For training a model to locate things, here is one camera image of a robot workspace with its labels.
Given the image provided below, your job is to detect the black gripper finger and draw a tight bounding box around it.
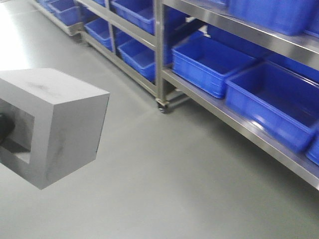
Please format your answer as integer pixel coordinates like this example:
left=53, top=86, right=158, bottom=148
left=0, top=113, right=15, bottom=143

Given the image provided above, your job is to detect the gray hollow square base block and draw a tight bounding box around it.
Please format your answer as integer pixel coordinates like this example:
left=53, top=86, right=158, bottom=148
left=0, top=68, right=110, bottom=189

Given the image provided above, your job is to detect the blue bin on shelf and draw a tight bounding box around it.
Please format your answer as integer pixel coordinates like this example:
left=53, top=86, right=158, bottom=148
left=225, top=62, right=319, bottom=153
left=172, top=35, right=257, bottom=99
left=118, top=39, right=156, bottom=84

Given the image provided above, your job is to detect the distant steel shelving rack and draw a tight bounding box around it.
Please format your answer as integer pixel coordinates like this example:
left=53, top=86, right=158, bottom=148
left=32, top=0, right=319, bottom=188

